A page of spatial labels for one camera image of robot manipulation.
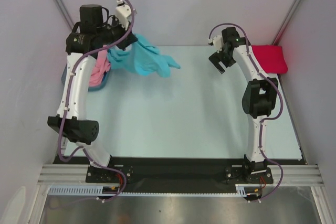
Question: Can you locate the blue plastic basket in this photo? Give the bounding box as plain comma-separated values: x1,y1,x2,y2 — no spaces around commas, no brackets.
61,70,109,92

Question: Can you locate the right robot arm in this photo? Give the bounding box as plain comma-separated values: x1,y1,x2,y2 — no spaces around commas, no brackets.
208,23,281,183

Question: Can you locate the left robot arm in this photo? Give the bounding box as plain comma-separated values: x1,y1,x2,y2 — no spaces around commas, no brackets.
47,0,137,182

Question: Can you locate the pink t shirt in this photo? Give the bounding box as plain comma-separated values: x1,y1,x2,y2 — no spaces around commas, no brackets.
89,50,111,84

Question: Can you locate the left slotted cable duct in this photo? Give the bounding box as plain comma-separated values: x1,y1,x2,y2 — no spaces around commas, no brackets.
48,185,120,196

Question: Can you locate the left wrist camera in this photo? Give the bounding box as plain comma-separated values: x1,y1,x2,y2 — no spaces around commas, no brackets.
115,0,132,30

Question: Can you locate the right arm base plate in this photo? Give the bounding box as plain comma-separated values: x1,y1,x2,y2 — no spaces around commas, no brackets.
224,162,274,184

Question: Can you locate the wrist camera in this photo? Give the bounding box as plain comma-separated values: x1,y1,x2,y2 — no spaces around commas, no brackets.
115,0,132,30
208,35,224,51

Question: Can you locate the right corner aluminium post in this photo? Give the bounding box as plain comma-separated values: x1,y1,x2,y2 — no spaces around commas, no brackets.
271,0,303,46

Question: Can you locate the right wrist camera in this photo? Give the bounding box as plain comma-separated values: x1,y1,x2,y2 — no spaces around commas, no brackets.
208,35,224,51

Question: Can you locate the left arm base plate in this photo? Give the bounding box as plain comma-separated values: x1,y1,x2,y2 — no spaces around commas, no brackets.
85,157,135,184

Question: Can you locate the aluminium front rail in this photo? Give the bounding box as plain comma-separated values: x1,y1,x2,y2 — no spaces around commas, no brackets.
37,164,324,187

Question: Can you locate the folded red t shirt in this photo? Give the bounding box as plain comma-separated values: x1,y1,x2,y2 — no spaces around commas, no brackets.
252,45,288,74

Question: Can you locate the turquoise t shirt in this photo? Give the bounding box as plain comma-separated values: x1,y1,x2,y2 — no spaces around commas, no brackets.
107,34,181,78

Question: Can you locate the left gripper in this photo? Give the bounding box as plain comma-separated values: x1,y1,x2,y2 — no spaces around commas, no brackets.
96,15,137,51

